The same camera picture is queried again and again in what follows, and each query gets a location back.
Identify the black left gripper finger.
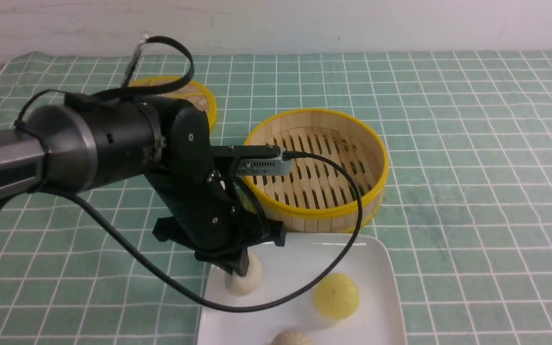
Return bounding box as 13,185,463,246
212,247,250,276

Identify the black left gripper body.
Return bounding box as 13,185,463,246
145,98,286,262

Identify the white steamed bun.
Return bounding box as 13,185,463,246
224,252,263,297

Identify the yellow steamed bun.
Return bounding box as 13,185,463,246
313,273,361,321

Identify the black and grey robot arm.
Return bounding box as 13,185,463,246
0,96,286,276

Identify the beige steamed bun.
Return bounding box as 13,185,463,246
270,330,314,345

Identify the white square plate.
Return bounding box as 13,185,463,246
197,233,407,345

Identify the yellow bamboo steamer basket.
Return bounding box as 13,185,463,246
244,108,390,233

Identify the yellow bamboo steamer lid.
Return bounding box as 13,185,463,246
129,76,218,132

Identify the green checked tablecloth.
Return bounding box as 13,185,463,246
0,52,552,345

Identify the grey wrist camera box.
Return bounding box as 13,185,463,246
211,144,293,176

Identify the black camera cable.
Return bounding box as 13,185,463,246
0,36,364,345

